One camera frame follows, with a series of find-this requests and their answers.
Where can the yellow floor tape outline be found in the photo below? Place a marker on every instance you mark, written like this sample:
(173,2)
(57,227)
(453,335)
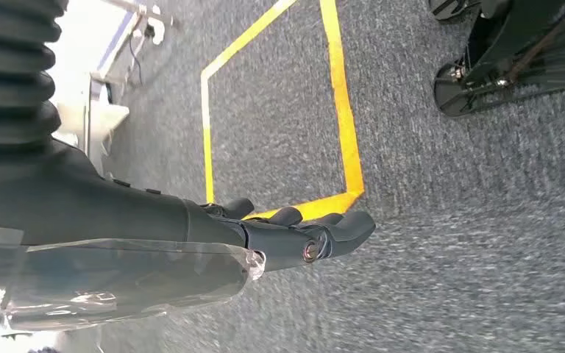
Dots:
(350,146)

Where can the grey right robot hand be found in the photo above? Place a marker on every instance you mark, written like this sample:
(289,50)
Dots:
(92,209)

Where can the stainless steel workbench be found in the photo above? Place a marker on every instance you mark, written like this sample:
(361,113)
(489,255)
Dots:
(138,10)

